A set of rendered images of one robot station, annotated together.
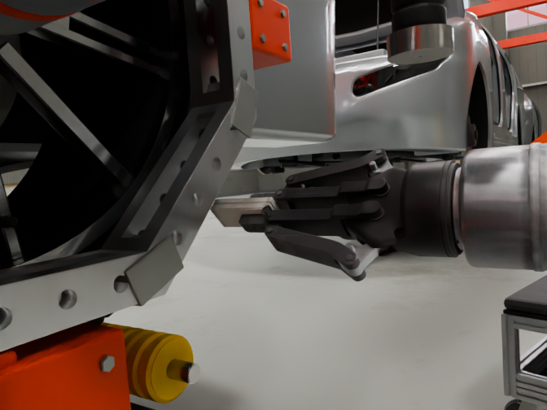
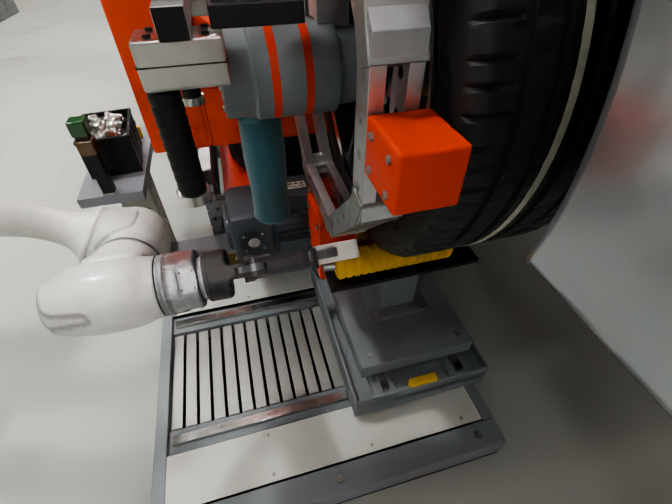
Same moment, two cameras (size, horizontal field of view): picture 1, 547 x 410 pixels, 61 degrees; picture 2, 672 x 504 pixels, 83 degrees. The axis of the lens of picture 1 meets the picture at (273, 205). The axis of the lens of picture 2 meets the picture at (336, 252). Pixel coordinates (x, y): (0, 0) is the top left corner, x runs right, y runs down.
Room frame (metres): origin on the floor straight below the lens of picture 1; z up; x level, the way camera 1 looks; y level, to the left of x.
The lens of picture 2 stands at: (0.75, -0.30, 1.05)
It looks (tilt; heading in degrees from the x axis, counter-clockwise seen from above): 43 degrees down; 132
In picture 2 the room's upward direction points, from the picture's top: straight up
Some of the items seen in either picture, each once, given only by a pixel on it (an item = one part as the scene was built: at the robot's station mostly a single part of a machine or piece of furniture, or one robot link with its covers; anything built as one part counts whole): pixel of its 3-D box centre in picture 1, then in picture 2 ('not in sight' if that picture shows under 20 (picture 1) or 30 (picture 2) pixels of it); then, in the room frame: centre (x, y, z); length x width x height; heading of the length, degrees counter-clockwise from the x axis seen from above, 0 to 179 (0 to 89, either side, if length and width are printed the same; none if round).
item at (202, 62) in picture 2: not in sight; (182, 56); (0.34, -0.08, 0.93); 0.09 x 0.05 x 0.05; 58
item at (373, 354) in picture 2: not in sight; (393, 271); (0.40, 0.32, 0.32); 0.40 x 0.30 x 0.28; 148
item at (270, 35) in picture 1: (247, 32); (411, 160); (0.58, 0.02, 0.85); 0.09 x 0.08 x 0.07; 148
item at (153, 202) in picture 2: not in sight; (146, 212); (-0.49, 0.06, 0.21); 0.10 x 0.10 x 0.42; 58
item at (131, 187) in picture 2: not in sight; (121, 161); (-0.47, 0.04, 0.44); 0.43 x 0.17 x 0.03; 148
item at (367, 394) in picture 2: not in sight; (386, 315); (0.40, 0.32, 0.13); 0.50 x 0.36 x 0.10; 148
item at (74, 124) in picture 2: not in sight; (78, 126); (-0.30, -0.06, 0.64); 0.04 x 0.04 x 0.04; 58
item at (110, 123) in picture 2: not in sight; (110, 140); (-0.45, 0.04, 0.51); 0.20 x 0.14 x 0.13; 153
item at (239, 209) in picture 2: not in sight; (296, 231); (0.03, 0.32, 0.26); 0.42 x 0.18 x 0.35; 58
